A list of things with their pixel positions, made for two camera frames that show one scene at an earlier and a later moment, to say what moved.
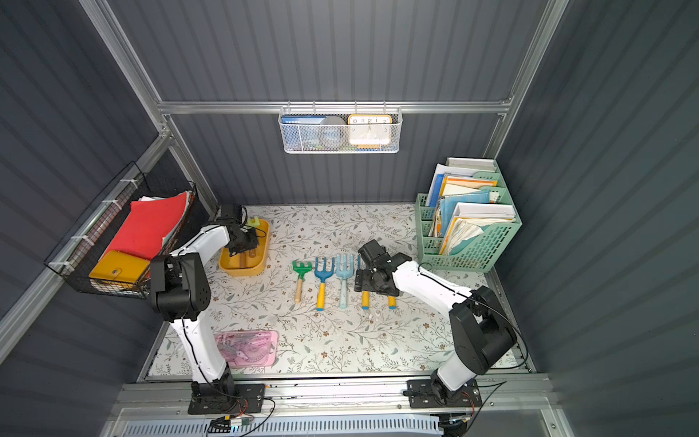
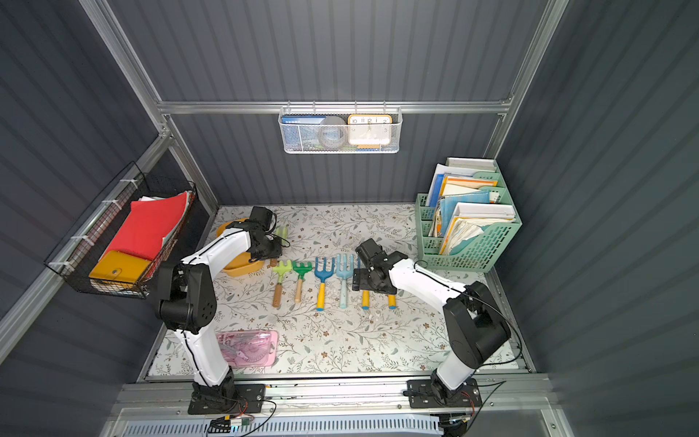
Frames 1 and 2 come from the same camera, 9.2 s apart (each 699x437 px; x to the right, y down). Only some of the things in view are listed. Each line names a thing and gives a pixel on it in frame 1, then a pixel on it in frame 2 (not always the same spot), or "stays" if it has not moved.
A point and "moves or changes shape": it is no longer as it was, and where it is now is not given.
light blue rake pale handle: [344, 275] stays
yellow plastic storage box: [250, 262] stays
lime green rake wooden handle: [256, 223] moves or changes shape
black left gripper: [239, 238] to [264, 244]
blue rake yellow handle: [366, 295] stays
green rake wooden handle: [301, 270] stays
